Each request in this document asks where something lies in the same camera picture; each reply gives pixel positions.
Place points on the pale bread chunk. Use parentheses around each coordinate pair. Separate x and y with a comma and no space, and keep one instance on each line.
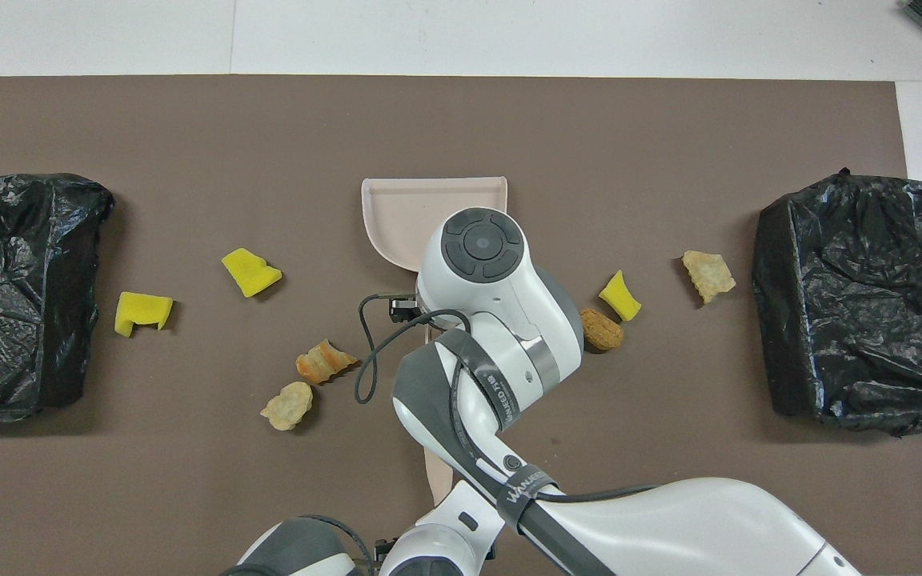
(709,274)

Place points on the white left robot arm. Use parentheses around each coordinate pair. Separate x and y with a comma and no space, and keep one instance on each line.
(437,544)

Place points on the yellow sponge wedge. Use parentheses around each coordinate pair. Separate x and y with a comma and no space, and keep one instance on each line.
(249,274)

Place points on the bin with black bag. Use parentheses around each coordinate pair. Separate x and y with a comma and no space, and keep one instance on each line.
(13,304)
(861,320)

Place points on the curved yellow sponge piece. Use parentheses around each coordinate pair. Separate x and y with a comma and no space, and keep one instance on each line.
(621,298)

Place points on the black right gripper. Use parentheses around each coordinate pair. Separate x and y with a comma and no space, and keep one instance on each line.
(405,310)

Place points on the brown table mat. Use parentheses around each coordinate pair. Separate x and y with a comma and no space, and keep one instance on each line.
(629,136)

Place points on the notched yellow sponge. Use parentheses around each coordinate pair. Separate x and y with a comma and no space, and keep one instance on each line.
(137,312)

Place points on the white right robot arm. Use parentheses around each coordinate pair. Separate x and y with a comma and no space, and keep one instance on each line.
(493,280)

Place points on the orange striped croissant toy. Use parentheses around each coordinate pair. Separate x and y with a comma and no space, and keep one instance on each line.
(321,364)

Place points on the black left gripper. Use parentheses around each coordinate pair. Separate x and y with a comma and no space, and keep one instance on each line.
(383,550)

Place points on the beige hand brush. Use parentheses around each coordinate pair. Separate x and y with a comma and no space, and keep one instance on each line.
(438,476)

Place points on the brown peanut-shaped bread toy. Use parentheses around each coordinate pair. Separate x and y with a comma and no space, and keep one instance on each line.
(605,332)

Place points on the beige plastic dustpan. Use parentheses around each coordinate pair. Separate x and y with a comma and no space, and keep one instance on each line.
(401,216)

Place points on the pale striped croissant toy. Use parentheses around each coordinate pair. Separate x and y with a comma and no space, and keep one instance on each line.
(286,406)

